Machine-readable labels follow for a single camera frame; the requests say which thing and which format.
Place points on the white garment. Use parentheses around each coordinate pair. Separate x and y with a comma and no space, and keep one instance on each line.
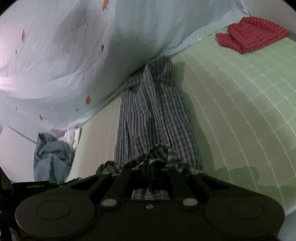
(69,138)

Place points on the blue checked shirt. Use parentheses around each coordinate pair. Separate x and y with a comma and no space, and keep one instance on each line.
(150,115)

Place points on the blue-grey denim garment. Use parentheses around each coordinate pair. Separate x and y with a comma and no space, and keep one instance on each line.
(50,157)

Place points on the red checked folded cloth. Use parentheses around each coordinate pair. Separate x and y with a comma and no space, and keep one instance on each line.
(252,32)

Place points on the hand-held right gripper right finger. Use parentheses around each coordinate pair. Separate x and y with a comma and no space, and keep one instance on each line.
(173,183)

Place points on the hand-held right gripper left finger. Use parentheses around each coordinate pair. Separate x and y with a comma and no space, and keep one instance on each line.
(124,180)

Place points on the white rounded board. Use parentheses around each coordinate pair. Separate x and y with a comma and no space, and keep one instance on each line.
(16,157)

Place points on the green grid mat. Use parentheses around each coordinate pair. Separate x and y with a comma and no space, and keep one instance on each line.
(231,104)

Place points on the light blue printed sheet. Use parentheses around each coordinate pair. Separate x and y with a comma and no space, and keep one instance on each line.
(69,58)

